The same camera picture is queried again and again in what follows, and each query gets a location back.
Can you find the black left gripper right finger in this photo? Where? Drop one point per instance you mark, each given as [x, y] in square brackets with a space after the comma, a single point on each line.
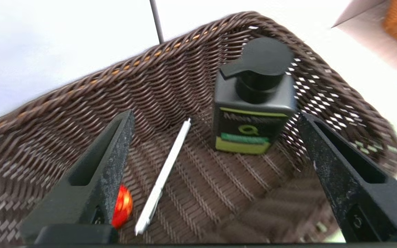
[357, 193]

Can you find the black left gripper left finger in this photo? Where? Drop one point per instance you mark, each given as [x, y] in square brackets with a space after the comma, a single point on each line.
[91, 186]

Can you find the small red rubber toy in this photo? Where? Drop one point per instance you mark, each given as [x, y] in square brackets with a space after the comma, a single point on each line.
[122, 206]

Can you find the white pen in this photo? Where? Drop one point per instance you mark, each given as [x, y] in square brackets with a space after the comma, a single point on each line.
[165, 172]

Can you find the black pump bottle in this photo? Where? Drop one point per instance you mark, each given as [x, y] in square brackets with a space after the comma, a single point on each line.
[253, 103]

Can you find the dark brown wicker basket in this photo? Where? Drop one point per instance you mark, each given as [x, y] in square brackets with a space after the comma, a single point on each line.
[81, 103]

